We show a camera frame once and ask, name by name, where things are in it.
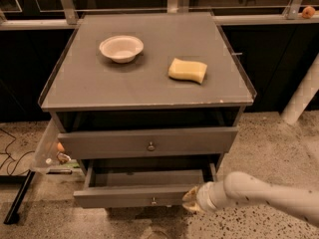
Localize grey wooden drawer cabinet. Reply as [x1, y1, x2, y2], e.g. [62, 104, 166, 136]
[37, 11, 257, 174]

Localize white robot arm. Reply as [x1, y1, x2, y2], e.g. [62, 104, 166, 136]
[182, 171, 319, 227]

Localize white paper bowl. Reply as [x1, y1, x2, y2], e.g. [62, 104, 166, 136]
[99, 35, 144, 64]

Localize metal railing frame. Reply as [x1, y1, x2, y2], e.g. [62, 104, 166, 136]
[0, 0, 319, 30]

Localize yellow sponge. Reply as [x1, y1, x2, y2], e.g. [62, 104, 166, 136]
[168, 59, 207, 84]

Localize black floor cable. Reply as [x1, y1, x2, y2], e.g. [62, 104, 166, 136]
[0, 126, 36, 177]

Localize grey drawer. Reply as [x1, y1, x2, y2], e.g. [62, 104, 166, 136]
[58, 126, 238, 159]
[74, 162, 215, 208]

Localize black metal floor bar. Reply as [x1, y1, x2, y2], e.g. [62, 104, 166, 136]
[1, 170, 35, 225]

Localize white diagonal post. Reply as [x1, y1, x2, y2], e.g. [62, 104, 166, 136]
[281, 53, 319, 124]

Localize clear plastic side bin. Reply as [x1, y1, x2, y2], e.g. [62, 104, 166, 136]
[31, 120, 80, 174]

